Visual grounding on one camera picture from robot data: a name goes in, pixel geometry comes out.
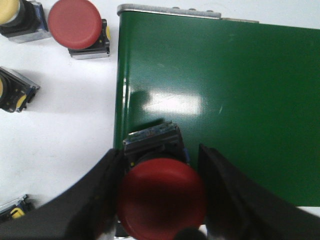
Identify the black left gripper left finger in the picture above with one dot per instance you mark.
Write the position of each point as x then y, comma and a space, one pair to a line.
86, 211

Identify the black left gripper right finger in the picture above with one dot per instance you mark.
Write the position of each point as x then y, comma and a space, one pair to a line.
240, 209

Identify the red mushroom button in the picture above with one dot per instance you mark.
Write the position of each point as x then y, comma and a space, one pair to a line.
160, 194
77, 25

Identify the yellow button bottom left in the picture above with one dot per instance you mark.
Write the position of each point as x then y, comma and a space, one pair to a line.
15, 208

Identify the yellow button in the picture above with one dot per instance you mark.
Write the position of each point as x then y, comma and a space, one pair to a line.
23, 21
15, 208

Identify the green conveyor belt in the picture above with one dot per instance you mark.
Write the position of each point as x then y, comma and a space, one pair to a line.
249, 90

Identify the yellow button left edge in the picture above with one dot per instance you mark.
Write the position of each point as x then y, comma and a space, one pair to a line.
16, 90

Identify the yellow button top left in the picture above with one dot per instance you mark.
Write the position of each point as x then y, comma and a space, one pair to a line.
23, 21

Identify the metal conveyor end bracket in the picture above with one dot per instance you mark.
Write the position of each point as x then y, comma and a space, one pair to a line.
172, 11

